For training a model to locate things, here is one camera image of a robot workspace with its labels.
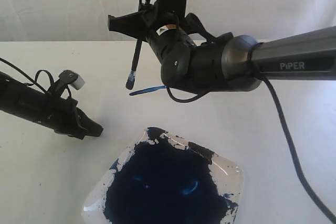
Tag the white square paint dish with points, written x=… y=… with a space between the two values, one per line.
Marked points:
x=163 y=178

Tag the black paintbrush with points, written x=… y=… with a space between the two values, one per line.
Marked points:
x=131 y=78

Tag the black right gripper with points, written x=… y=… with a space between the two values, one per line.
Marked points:
x=169 y=42

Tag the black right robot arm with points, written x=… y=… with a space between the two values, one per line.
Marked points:
x=194 y=61

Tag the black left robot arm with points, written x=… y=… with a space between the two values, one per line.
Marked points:
x=25 y=102

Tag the white paper sheet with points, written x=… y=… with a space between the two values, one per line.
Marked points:
x=124 y=117

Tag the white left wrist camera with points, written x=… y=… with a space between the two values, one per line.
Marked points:
x=69 y=77

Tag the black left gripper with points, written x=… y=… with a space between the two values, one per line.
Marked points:
x=65 y=118

